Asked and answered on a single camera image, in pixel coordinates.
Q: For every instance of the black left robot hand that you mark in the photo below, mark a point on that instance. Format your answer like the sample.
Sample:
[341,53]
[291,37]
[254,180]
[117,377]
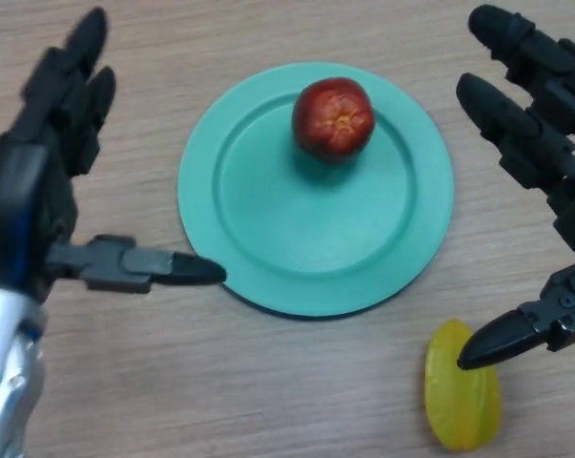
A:
[25,191]

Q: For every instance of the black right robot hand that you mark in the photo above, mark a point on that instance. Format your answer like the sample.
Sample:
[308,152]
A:
[540,138]

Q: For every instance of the red apple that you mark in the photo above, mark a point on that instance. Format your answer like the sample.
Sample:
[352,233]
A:
[334,121]

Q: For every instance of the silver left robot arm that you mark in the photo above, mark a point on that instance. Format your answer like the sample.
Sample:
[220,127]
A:
[6,381]

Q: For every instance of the green round plate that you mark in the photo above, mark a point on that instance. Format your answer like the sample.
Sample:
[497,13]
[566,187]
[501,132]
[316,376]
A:
[315,229]

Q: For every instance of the yellow starfruit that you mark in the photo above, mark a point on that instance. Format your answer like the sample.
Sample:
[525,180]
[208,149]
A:
[458,410]

